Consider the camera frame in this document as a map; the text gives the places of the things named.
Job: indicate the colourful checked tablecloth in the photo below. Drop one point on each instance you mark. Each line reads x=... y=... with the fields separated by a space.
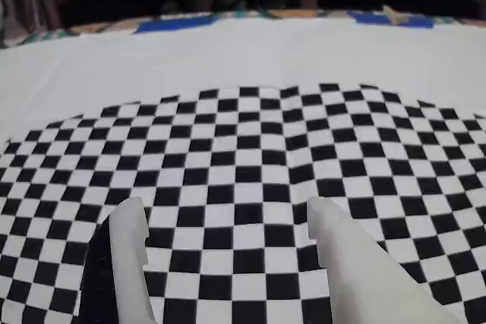
x=95 y=28

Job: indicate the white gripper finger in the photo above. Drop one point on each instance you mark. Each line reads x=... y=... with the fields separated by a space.
x=360 y=282
x=129 y=255

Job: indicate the black white checkerboard mat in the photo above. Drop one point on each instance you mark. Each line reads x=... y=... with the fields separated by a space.
x=243 y=149

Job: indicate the tan crumpled tape scrap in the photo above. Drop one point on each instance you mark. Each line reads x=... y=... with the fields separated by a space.
x=395 y=16

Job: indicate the blue tape strip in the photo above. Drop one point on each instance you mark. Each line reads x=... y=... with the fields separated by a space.
x=171 y=26
x=379 y=19

